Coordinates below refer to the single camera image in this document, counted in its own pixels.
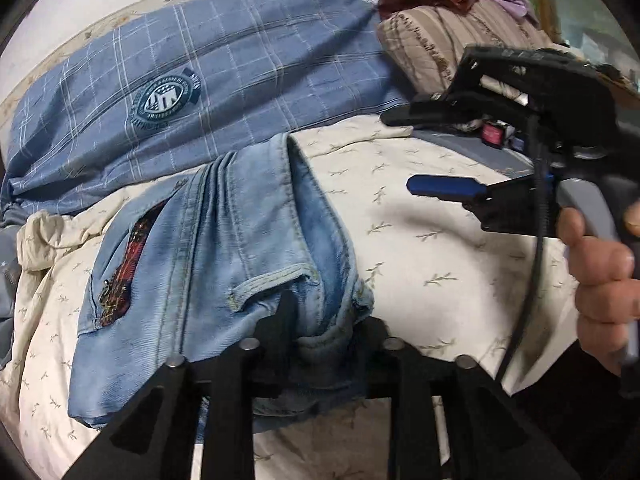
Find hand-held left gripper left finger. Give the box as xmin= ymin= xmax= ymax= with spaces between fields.
xmin=65 ymin=291 xmax=303 ymax=480

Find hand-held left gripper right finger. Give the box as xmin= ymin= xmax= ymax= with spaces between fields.
xmin=350 ymin=317 xmax=581 ymax=480

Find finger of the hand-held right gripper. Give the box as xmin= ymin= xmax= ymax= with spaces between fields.
xmin=406 ymin=174 xmax=503 ymax=213
xmin=380 ymin=91 xmax=506 ymax=130

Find light blue denim pants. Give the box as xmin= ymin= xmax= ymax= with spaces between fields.
xmin=67 ymin=132 xmax=376 ymax=431

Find person's right hand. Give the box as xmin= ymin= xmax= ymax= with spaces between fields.
xmin=556 ymin=206 xmax=640 ymax=372

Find cream leaf-print bed sheet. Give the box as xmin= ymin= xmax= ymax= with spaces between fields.
xmin=0 ymin=117 xmax=583 ymax=480

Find striped floral pillow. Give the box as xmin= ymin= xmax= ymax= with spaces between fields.
xmin=375 ymin=2 xmax=566 ymax=98

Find red label bottle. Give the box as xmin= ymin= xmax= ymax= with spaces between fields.
xmin=480 ymin=119 xmax=508 ymax=150

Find wooden framed panel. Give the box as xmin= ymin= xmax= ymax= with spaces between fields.
xmin=520 ymin=0 xmax=608 ymax=48

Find blue plaid shirt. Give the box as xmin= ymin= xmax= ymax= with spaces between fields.
xmin=0 ymin=0 xmax=416 ymax=221

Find grey cloth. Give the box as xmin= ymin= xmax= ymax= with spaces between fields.
xmin=0 ymin=205 xmax=23 ymax=366

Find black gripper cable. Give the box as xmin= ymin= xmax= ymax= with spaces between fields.
xmin=494 ymin=110 xmax=553 ymax=387

